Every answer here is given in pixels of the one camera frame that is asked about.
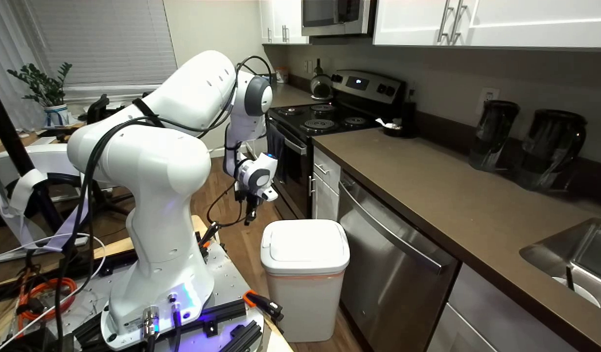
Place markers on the stainless steel dishwasher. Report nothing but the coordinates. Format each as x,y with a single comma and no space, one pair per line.
390,279

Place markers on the wide black glossy canister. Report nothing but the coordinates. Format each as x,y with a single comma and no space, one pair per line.
553,152

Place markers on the green potted plant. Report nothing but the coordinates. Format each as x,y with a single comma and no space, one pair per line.
55,113

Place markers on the black orange-tipped clamp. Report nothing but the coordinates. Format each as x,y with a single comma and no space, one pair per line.
265,303
210,234

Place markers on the slim black glossy canister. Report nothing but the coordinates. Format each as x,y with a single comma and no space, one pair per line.
494,137

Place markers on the stainless steel sink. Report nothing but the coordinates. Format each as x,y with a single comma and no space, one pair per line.
586,254

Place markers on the white plastic trash can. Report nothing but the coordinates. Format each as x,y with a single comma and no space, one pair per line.
306,293

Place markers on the grey robot mounting platform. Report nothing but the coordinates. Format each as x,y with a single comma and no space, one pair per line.
230,274

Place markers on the black metal bar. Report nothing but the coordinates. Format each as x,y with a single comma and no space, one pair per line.
224,311

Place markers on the black diagonal pole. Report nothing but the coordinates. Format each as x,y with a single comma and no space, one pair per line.
2,123

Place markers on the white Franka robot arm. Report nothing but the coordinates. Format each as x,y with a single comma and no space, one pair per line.
163,162

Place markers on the dark bowl with white spoon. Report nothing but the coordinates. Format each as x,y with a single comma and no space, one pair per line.
394,127

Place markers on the narrow white wall cabinet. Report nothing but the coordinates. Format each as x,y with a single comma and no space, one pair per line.
282,19

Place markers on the stainless microwave oven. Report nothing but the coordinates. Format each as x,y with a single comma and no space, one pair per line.
331,11

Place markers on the dark dish towel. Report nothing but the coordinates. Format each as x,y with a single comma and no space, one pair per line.
277,152

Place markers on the black stand with clamp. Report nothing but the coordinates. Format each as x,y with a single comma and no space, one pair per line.
104,107

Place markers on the white window blinds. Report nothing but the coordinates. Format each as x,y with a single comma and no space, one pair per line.
104,39

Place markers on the black electric stove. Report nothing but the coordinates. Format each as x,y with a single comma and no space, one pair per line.
296,182

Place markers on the dark metal kettle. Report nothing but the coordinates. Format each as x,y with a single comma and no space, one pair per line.
320,86

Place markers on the stainless cabinet under sink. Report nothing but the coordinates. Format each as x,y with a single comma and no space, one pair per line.
496,318

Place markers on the white chair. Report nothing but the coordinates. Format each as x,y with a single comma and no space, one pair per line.
51,152

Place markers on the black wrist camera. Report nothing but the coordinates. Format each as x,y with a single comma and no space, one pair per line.
239,191

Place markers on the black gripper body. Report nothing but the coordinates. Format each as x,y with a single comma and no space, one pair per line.
251,199

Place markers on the white base cabinet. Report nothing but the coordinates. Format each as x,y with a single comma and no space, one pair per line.
326,187

